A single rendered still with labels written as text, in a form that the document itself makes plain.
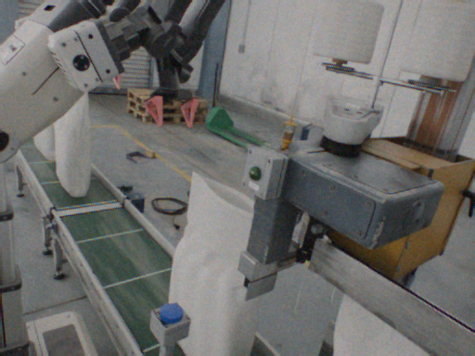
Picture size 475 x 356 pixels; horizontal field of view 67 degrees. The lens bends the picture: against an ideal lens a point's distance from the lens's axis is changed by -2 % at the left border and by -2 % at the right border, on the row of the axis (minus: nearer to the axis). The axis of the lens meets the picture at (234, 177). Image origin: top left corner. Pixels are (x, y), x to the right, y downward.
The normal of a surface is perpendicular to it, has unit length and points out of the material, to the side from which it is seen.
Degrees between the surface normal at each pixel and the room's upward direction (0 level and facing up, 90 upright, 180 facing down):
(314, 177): 90
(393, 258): 90
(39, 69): 90
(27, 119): 115
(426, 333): 90
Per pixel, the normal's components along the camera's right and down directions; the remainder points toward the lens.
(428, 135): -0.78, 0.10
